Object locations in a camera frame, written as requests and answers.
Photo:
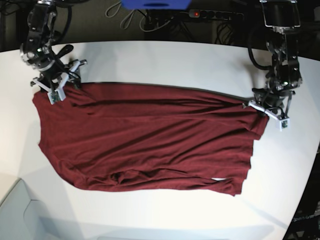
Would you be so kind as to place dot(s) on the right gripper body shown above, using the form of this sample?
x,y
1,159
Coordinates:
x,y
53,83

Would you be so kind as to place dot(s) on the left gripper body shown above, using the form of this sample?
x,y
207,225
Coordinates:
x,y
274,105

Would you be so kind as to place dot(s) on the dark red t-shirt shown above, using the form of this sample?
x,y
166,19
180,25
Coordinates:
x,y
119,137

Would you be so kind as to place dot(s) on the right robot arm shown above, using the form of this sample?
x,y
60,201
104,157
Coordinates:
x,y
37,51

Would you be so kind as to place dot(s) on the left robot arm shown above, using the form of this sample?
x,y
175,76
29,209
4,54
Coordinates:
x,y
283,76

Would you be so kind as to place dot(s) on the blue box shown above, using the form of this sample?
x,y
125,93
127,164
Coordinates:
x,y
156,4

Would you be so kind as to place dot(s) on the black power strip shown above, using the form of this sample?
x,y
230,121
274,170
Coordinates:
x,y
215,15

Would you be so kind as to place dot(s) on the white bin at corner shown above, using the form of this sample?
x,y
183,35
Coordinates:
x,y
23,218

